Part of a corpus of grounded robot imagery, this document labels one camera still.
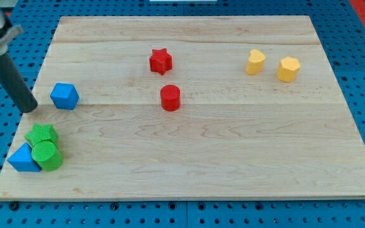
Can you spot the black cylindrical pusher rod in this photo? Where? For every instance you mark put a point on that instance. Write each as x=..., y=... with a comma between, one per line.
x=15, y=86

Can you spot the blue cube block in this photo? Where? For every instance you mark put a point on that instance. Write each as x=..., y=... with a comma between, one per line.
x=64, y=96

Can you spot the blue triangle block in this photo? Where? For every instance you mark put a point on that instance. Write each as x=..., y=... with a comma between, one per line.
x=21, y=160

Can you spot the green cylinder block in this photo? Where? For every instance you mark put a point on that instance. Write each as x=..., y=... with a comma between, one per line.
x=47, y=155

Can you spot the yellow hexagon block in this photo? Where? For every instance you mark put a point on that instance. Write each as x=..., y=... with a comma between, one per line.
x=288, y=69

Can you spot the red star block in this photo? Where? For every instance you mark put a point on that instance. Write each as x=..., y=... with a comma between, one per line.
x=160, y=61

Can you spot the yellow heart block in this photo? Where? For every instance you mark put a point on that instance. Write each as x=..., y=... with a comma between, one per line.
x=256, y=62

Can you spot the red cylinder block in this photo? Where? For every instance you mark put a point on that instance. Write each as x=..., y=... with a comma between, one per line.
x=170, y=96

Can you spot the green star block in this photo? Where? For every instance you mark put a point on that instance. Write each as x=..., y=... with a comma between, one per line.
x=40, y=133

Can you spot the light wooden board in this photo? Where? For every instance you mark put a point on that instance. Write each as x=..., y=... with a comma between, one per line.
x=235, y=136

